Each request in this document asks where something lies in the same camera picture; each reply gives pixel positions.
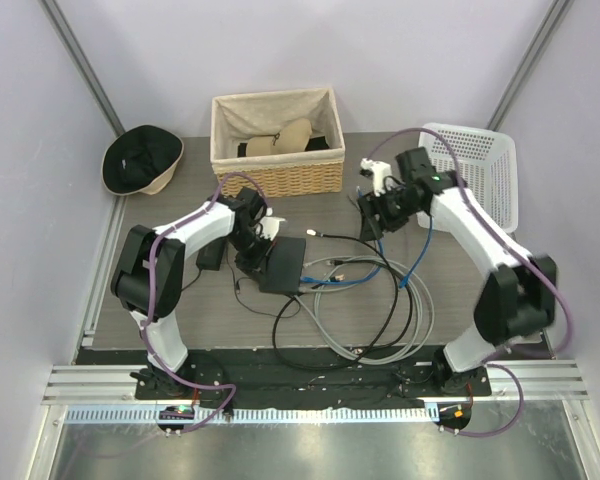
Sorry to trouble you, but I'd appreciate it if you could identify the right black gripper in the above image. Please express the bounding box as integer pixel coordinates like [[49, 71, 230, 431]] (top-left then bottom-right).
[[357, 185, 421, 244]]

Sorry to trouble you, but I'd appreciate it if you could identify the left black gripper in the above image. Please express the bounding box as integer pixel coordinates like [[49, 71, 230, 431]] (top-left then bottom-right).
[[225, 228, 277, 287]]

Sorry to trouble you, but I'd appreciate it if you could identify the black braided ethernet cable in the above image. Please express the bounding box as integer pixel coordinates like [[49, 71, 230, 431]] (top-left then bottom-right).
[[304, 227, 414, 359]]

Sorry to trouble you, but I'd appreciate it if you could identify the black power adapter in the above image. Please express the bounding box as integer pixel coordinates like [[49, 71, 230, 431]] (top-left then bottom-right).
[[196, 237, 227, 271]]

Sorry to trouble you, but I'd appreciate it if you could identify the black network switch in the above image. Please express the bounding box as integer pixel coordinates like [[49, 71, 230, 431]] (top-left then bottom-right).
[[259, 236, 306, 296]]

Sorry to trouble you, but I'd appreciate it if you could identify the wicker basket with liner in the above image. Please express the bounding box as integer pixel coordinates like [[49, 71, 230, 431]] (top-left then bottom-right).
[[210, 87, 346, 197]]

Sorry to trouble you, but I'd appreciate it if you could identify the grey ethernet cable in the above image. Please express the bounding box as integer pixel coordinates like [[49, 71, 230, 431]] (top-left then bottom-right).
[[289, 254, 435, 362]]

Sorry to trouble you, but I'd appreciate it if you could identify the white plastic perforated basket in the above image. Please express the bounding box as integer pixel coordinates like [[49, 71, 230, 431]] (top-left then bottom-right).
[[418, 122, 519, 234]]

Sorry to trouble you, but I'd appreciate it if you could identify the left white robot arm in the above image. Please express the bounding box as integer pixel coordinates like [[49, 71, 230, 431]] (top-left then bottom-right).
[[111, 187, 281, 399]]

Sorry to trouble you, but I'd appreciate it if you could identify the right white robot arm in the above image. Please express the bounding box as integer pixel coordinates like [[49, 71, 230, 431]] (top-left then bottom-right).
[[358, 147, 557, 395]]

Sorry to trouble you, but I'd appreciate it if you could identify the beige cap in basket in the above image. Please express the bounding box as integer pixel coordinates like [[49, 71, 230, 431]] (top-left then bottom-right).
[[245, 118, 312, 157]]

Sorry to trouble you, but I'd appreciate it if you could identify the black and beige bucket hat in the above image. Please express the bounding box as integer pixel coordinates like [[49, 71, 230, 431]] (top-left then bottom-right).
[[101, 125, 185, 197]]

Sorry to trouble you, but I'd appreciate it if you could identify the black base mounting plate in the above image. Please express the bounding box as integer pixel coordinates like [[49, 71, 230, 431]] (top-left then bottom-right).
[[74, 344, 554, 401]]

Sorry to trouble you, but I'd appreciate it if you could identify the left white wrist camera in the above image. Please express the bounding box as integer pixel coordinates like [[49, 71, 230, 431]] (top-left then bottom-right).
[[258, 216, 286, 240]]

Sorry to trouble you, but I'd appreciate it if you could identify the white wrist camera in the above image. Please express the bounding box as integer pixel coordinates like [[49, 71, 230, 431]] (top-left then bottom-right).
[[360, 158, 392, 196], [258, 216, 286, 240]]

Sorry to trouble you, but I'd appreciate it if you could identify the thin black power cord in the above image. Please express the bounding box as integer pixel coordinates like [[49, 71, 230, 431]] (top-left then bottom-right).
[[138, 264, 301, 346]]

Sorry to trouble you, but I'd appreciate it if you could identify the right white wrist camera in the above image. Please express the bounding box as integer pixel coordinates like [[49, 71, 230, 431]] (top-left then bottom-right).
[[360, 158, 392, 196]]

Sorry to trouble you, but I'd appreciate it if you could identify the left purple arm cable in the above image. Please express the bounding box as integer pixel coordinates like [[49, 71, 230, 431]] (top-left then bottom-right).
[[142, 172, 239, 434]]

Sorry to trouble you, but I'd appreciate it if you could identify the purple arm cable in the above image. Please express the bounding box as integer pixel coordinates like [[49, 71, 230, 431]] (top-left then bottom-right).
[[364, 128, 576, 438], [142, 172, 239, 434]]

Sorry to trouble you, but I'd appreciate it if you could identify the white slotted cable duct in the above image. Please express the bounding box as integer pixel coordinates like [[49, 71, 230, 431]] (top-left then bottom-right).
[[64, 403, 439, 425]]

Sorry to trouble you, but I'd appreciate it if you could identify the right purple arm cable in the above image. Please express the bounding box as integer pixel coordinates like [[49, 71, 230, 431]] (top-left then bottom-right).
[[364, 128, 576, 438]]

